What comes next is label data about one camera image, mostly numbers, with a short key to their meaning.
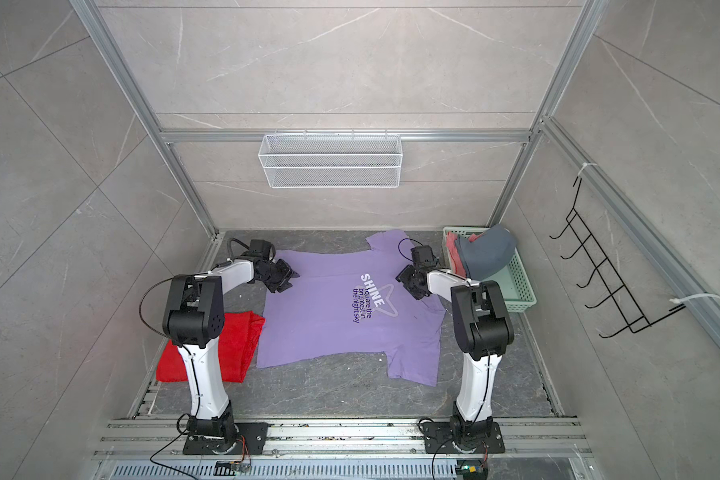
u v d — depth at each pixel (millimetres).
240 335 889
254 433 748
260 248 857
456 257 1007
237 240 916
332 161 1009
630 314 612
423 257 817
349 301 1001
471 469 701
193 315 563
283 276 930
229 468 715
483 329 533
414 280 903
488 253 1000
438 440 728
